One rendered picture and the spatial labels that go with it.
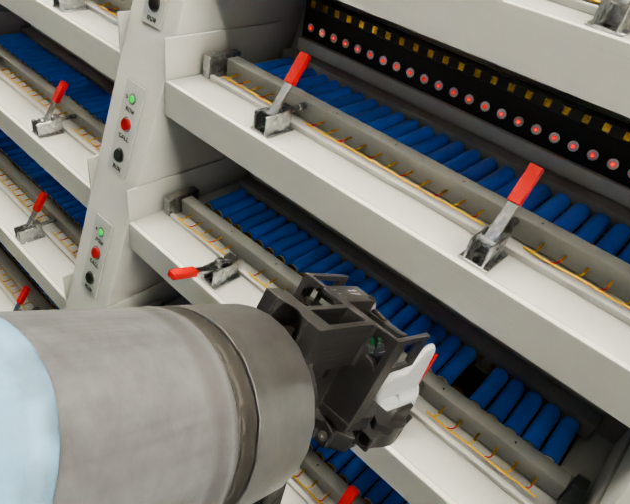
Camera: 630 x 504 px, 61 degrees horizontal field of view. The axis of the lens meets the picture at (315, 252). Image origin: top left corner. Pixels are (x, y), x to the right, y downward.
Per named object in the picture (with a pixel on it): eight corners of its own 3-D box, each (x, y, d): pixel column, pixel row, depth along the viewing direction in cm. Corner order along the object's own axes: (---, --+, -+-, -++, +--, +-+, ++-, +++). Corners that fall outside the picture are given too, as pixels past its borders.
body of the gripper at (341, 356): (439, 337, 34) (351, 358, 23) (371, 445, 35) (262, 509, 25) (346, 272, 37) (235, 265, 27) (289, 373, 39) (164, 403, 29)
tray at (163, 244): (521, 606, 47) (570, 560, 41) (130, 248, 75) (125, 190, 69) (600, 462, 60) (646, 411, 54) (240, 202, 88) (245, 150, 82)
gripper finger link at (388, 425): (429, 418, 38) (363, 437, 31) (418, 436, 38) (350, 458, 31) (380, 375, 40) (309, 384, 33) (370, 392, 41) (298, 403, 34)
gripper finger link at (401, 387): (472, 353, 41) (418, 357, 34) (432, 414, 43) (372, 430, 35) (440, 329, 43) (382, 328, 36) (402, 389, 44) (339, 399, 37)
